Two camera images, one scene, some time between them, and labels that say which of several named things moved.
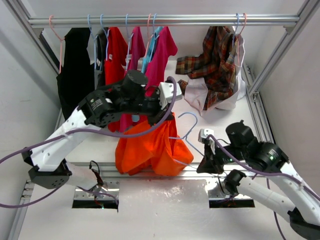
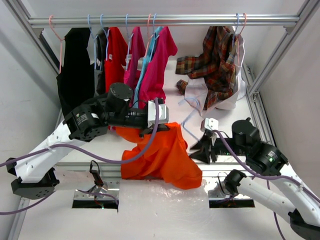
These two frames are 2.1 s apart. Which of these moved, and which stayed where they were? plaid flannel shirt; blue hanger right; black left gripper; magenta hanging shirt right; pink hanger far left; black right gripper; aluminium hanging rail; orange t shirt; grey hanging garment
Moved: black right gripper; black left gripper; orange t shirt
Stayed: pink hanger far left; blue hanger right; magenta hanging shirt right; grey hanging garment; plaid flannel shirt; aluminium hanging rail
